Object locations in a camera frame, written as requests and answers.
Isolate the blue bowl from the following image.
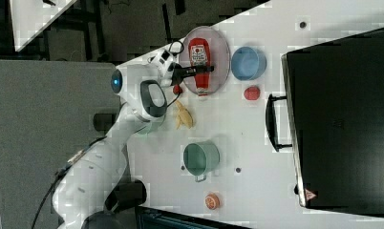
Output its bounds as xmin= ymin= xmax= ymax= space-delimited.
xmin=231 ymin=47 xmax=267 ymax=81

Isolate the green metal mug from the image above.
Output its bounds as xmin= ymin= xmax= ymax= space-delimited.
xmin=182 ymin=140 xmax=220 ymax=182

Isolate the green perforated colander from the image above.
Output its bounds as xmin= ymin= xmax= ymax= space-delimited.
xmin=138 ymin=116 xmax=165 ymax=135

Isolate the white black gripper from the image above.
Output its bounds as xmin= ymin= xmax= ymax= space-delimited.
xmin=149 ymin=49 xmax=214 ymax=88

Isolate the red round toy fruit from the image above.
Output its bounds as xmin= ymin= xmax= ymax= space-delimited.
xmin=244 ymin=86 xmax=261 ymax=101

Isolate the red toy strawberry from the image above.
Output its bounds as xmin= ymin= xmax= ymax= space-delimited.
xmin=173 ymin=85 xmax=183 ymax=94

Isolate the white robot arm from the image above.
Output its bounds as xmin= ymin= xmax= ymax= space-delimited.
xmin=52 ymin=49 xmax=215 ymax=229

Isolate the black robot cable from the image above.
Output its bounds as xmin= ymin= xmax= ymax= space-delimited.
xmin=30 ymin=40 xmax=185 ymax=229

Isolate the red ketchup bottle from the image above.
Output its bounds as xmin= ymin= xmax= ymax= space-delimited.
xmin=188 ymin=37 xmax=211 ymax=96

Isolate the peeled toy banana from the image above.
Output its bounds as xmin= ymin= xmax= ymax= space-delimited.
xmin=175 ymin=100 xmax=193 ymax=129

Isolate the lilac round plate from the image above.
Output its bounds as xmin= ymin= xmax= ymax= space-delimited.
xmin=178 ymin=26 xmax=230 ymax=97

